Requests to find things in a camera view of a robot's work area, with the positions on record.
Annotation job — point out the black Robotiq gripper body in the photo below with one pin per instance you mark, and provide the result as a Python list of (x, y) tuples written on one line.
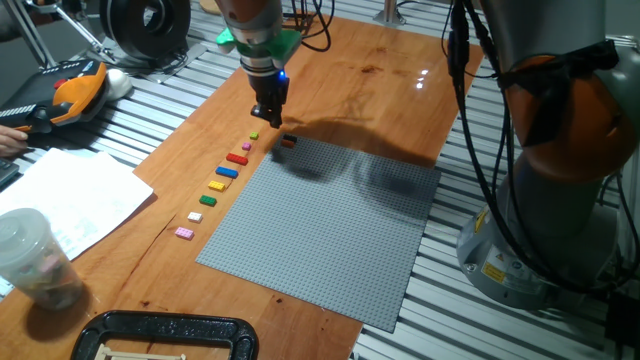
[(269, 90)]

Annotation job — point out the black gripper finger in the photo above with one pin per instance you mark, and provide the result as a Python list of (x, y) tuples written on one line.
[(264, 114), (278, 116)]

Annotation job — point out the narrow black Lego brick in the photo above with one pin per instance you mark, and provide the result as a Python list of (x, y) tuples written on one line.
[(290, 137)]

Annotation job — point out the narrow orange Lego brick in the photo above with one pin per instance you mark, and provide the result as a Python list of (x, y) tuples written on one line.
[(287, 144)]

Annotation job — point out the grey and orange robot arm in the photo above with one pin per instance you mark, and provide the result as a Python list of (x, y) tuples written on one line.
[(550, 125)]

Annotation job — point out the purple square Lego plate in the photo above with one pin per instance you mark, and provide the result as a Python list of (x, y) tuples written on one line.
[(246, 146)]

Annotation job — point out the long red Lego brick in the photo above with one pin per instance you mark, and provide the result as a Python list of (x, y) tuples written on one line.
[(237, 159)]

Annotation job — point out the long blue Lego brick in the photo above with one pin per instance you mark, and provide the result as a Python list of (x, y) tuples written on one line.
[(227, 172)]

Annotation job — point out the yellow Lego brick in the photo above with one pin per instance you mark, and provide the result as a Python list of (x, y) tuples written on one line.
[(217, 185)]

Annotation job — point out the dark green Lego brick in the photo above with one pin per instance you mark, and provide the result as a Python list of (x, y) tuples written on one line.
[(208, 200)]

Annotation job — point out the grey Lego baseplate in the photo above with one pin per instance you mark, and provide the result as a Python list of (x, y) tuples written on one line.
[(325, 230)]

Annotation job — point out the white Lego brick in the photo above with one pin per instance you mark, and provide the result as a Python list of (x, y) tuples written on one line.
[(195, 217)]

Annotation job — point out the light pink Lego brick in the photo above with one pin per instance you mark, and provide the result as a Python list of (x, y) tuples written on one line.
[(184, 233)]

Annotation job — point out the person's bare hand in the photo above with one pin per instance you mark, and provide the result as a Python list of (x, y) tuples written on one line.
[(12, 141)]

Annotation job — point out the glossy wooden work board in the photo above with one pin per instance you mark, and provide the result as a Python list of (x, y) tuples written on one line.
[(375, 90)]

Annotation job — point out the round wooden disc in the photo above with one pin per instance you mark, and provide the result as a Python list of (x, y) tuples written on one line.
[(210, 6)]

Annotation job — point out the black round spool device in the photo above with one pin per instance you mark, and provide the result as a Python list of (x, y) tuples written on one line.
[(145, 25)]

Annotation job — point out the white printed paper sheet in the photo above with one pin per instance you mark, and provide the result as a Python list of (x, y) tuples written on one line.
[(75, 200)]

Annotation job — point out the orange and black teach pendant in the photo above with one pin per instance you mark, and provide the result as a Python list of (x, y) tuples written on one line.
[(50, 95)]

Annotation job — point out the black metal C-clamp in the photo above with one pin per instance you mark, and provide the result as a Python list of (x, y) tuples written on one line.
[(165, 325)]

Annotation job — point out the black computer keyboard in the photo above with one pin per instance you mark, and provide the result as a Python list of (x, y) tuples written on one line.
[(7, 172)]

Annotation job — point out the clear plastic lidded cup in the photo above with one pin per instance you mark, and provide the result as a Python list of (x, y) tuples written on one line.
[(37, 260)]

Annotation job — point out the wooden divided tray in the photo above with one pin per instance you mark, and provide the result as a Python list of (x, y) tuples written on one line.
[(140, 356)]

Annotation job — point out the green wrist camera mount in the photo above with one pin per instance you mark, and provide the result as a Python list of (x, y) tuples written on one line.
[(285, 47)]

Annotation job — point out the slanted aluminium frame post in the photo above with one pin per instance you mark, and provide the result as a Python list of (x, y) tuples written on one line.
[(390, 12)]

